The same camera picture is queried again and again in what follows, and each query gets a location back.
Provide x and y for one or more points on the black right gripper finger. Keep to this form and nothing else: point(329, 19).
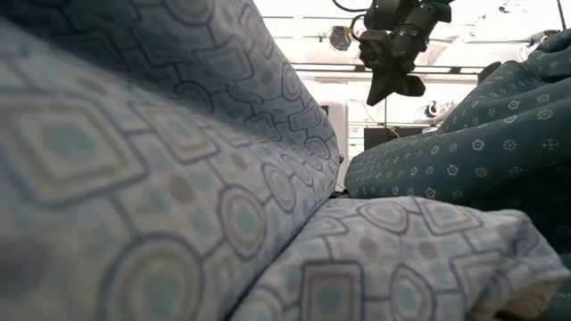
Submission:
point(386, 84)
point(412, 85)

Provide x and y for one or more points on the dark teal dotted shirt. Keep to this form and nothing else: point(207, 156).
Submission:
point(468, 147)

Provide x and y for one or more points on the light blue geometric print shirt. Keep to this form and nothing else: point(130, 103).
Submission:
point(134, 178)

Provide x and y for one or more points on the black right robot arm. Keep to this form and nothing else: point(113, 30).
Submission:
point(419, 18)

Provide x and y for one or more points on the round grey light fixture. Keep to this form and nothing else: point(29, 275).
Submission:
point(341, 38)

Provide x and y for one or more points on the black box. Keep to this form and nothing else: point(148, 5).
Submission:
point(379, 138)

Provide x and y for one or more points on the thin black pole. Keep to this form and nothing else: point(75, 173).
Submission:
point(560, 13)

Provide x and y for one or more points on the grey horizontal rail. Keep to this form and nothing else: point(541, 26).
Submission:
point(334, 68)

